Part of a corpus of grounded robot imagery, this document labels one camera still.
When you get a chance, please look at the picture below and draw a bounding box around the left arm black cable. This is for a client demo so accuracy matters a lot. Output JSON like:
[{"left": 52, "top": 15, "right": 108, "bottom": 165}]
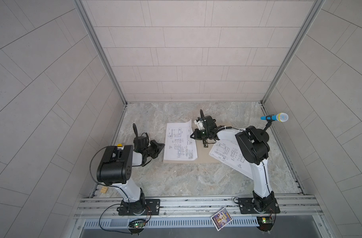
[{"left": 89, "top": 146, "right": 110, "bottom": 186}]

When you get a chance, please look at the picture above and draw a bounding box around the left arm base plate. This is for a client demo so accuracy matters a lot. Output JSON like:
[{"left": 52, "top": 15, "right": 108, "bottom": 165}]
[{"left": 116, "top": 199, "right": 160, "bottom": 216}]

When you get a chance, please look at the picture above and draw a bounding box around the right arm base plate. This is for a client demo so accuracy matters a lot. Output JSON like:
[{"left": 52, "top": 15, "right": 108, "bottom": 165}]
[{"left": 238, "top": 197, "right": 280, "bottom": 214}]

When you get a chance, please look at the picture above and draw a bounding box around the right circuit board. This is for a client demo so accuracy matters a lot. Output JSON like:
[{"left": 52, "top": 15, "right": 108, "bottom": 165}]
[{"left": 256, "top": 217, "right": 274, "bottom": 232}]

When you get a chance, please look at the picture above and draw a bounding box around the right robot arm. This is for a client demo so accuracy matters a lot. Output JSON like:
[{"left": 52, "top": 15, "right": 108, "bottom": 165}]
[{"left": 191, "top": 111, "right": 276, "bottom": 213}]

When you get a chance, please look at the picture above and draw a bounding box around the small wooden block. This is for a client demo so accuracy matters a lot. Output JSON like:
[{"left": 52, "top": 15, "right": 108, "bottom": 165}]
[{"left": 100, "top": 186, "right": 109, "bottom": 194}]

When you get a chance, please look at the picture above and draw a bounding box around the beige paper folder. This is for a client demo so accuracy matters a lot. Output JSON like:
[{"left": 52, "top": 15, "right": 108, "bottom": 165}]
[{"left": 163, "top": 122, "right": 218, "bottom": 164}]

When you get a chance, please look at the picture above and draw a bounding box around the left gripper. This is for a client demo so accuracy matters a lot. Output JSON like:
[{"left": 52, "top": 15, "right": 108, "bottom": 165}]
[{"left": 142, "top": 140, "right": 165, "bottom": 159}]

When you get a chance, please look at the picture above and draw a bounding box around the left green circuit board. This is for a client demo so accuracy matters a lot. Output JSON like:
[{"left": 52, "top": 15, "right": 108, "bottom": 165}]
[{"left": 128, "top": 219, "right": 146, "bottom": 229}]

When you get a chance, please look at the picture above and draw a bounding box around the aluminium rail frame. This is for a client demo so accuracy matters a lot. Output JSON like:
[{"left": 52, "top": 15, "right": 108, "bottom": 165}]
[{"left": 74, "top": 194, "right": 323, "bottom": 219}]

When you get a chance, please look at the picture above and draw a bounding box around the colourful card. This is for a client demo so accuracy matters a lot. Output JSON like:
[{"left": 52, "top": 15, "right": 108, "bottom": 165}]
[{"left": 211, "top": 208, "right": 233, "bottom": 231}]

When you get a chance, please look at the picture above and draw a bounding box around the drawing paper sheet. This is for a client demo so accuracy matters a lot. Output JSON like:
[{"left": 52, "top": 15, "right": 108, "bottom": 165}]
[
  {"left": 164, "top": 120, "right": 197, "bottom": 162},
  {"left": 209, "top": 128, "right": 253, "bottom": 179}
]

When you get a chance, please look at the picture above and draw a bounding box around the blue yellow microphone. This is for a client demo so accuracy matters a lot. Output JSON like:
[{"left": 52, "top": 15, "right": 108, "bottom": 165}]
[{"left": 261, "top": 113, "right": 289, "bottom": 123}]

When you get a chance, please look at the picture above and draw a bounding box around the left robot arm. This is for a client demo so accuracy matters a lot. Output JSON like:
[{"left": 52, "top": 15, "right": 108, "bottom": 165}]
[{"left": 96, "top": 133, "right": 165, "bottom": 216}]

